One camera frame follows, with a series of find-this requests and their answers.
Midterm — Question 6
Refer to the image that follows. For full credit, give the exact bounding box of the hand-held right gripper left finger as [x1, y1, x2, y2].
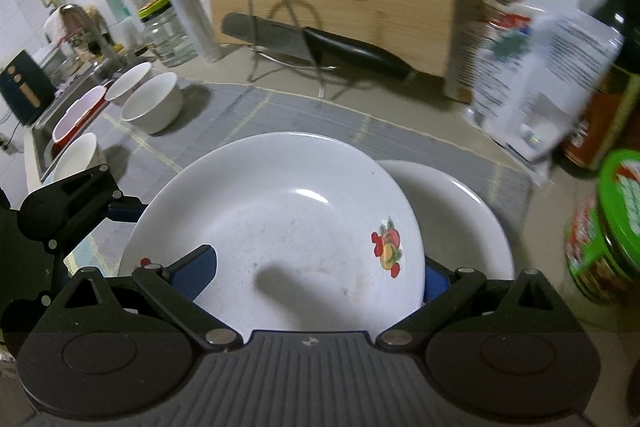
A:
[47, 244, 245, 353]

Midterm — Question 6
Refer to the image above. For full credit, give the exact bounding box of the white fruit-print plate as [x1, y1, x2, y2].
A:
[374, 159, 516, 284]
[118, 131, 426, 343]

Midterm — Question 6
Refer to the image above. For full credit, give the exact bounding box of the black-handled cleaver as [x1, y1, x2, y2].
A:
[221, 11, 419, 84]

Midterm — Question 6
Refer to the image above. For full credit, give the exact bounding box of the white floral bowl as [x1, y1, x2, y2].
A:
[104, 61, 154, 107]

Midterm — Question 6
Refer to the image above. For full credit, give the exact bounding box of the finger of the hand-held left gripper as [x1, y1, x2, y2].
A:
[59, 164, 146, 244]

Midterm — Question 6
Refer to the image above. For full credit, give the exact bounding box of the metal sink faucet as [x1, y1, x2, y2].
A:
[47, 4, 119, 63]

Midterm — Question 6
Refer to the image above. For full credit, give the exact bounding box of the plain white bowl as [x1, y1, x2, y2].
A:
[52, 132, 106, 183]
[122, 72, 184, 136]

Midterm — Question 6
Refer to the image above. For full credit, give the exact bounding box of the red and white bowl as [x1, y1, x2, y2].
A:
[51, 85, 109, 153]

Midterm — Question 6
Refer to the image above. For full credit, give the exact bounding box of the dark blue air fryer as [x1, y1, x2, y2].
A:
[0, 49, 54, 126]

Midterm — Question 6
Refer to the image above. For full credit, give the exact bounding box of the white and blue packet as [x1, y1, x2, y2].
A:
[464, 0, 626, 186]

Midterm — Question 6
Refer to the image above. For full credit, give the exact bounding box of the metal wire knife rack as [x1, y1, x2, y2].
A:
[247, 0, 339, 100]

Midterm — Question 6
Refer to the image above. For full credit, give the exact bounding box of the dark soy sauce bottle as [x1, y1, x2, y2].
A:
[559, 0, 640, 180]

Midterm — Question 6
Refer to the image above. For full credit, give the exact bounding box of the green-lid sauce jar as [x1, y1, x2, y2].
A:
[563, 149, 640, 306]

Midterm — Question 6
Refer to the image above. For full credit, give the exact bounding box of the grey checked dish mat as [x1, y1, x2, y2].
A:
[37, 79, 534, 279]

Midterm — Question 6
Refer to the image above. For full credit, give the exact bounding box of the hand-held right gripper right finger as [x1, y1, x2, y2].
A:
[376, 256, 572, 353]

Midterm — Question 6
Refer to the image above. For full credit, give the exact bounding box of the red and white packet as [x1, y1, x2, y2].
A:
[444, 0, 531, 103]

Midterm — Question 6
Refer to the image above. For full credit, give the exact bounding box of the glass jar with green lid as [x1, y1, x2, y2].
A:
[138, 0, 199, 68]

